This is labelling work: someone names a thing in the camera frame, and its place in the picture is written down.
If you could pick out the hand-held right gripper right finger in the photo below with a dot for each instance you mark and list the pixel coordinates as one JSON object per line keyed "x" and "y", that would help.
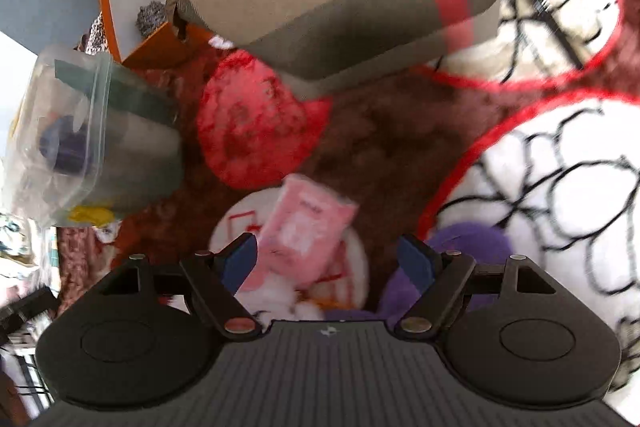
{"x": 415, "y": 264}

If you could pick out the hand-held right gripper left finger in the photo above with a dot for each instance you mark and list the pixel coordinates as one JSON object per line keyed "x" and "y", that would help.
{"x": 240, "y": 262}

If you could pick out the pink packet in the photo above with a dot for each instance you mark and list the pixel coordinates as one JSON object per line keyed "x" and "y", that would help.
{"x": 305, "y": 232}

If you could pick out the clear plastic storage box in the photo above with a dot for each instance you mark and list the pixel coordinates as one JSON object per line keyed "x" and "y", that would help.
{"x": 100, "y": 132}

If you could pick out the steel wool scrubber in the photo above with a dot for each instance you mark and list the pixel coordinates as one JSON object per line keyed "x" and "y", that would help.
{"x": 150, "y": 19}

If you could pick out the white fuzzy cloth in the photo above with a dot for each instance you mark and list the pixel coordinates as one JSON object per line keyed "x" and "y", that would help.
{"x": 280, "y": 302}

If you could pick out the purple fuzzy cloth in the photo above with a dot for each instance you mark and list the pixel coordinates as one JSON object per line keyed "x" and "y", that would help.
{"x": 475, "y": 237}

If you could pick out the red printed blanket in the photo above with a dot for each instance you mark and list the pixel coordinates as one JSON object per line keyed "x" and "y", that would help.
{"x": 390, "y": 147}

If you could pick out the dark purple roll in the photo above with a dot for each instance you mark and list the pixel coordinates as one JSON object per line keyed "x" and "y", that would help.
{"x": 65, "y": 152}

